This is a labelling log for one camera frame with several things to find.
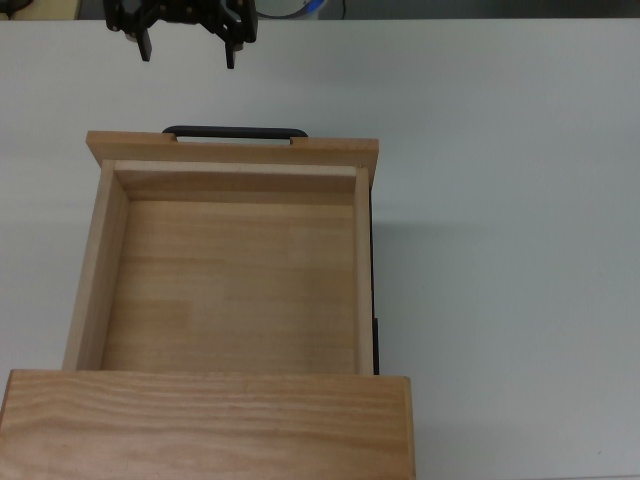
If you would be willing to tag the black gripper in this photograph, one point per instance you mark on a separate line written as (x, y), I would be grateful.
(185, 11)

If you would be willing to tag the white round container blue rim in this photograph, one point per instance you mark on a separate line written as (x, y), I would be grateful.
(300, 7)

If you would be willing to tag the tan desk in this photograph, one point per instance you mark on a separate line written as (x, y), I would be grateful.
(50, 9)

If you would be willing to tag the wooden cabinet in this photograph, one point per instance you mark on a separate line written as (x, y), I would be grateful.
(210, 425)

